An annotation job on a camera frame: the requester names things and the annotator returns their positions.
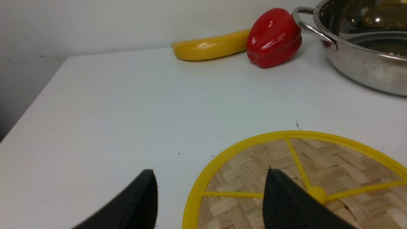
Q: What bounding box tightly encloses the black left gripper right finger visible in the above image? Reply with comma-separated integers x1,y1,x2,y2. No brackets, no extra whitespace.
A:
263,168,354,229

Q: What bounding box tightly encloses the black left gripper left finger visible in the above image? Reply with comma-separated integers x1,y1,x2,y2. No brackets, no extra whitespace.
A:
75,169,158,229

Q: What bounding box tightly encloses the yellow woven steamer lid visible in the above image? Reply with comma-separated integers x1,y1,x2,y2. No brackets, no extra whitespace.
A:
182,130,406,229

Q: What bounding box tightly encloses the stainless steel pot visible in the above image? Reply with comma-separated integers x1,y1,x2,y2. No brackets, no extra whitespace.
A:
292,0,407,97

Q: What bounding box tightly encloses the red bell pepper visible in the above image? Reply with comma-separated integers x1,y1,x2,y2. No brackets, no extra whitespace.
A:
246,8,302,68

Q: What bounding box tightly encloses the yellow banana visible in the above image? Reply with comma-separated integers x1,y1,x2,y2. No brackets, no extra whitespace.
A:
171,29,250,61

